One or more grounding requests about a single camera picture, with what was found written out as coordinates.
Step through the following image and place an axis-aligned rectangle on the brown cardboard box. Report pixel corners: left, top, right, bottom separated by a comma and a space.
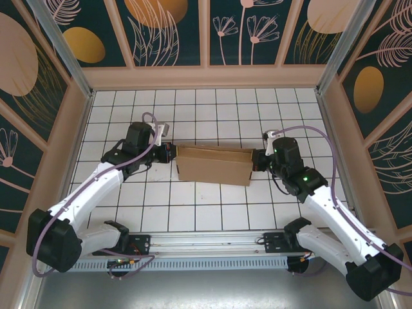
174, 144, 255, 187

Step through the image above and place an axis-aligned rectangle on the grey metal sheet panel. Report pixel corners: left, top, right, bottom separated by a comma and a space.
19, 254, 397, 309

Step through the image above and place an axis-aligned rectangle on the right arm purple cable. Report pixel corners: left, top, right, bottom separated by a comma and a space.
272, 126, 412, 295

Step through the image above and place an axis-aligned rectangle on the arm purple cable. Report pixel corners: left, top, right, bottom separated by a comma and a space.
272, 126, 412, 295
32, 111, 167, 281

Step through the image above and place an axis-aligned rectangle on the aluminium table side rail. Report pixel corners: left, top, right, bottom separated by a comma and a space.
51, 91, 95, 233
316, 91, 367, 230

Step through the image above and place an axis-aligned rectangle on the long aluminium base rail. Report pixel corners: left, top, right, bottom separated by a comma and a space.
32, 227, 383, 259

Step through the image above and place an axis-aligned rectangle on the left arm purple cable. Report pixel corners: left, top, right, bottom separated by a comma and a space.
32, 111, 167, 281

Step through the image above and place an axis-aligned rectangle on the aluminium frame post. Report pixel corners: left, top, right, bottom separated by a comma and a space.
315, 0, 371, 95
27, 0, 95, 99

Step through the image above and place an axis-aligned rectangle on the slotted grey cable duct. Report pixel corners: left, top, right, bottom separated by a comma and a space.
44, 256, 290, 273

